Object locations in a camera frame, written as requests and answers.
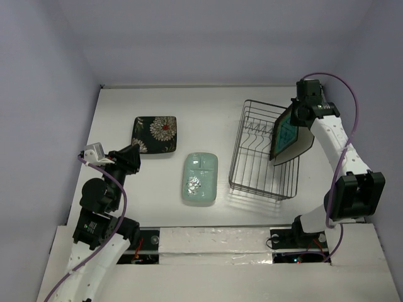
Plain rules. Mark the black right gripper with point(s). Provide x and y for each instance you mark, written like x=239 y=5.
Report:
x=294 y=114

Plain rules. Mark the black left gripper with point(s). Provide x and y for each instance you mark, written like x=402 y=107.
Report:
x=133 y=161

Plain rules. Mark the black floral square plate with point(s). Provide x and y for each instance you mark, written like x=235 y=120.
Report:
x=155 y=134

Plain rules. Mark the grey glass square plate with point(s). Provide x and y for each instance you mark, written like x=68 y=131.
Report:
x=304 y=143

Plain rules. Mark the teal brown square plate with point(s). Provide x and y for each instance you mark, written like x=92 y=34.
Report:
x=284 y=134

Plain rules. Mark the light green oblong plate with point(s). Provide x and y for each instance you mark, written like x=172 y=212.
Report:
x=200 y=176

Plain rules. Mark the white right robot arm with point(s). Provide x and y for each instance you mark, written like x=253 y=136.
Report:
x=355 y=189

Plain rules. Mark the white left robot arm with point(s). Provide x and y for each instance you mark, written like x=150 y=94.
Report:
x=103 y=232

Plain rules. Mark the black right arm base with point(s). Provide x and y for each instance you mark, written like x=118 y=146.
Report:
x=293 y=237

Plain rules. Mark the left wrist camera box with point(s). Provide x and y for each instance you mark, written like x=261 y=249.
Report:
x=94 y=154

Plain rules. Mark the grey wire dish rack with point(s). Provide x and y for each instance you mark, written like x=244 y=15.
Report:
x=251 y=170

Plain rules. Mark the foil covered front rail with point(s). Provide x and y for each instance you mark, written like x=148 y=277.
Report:
x=214 y=246

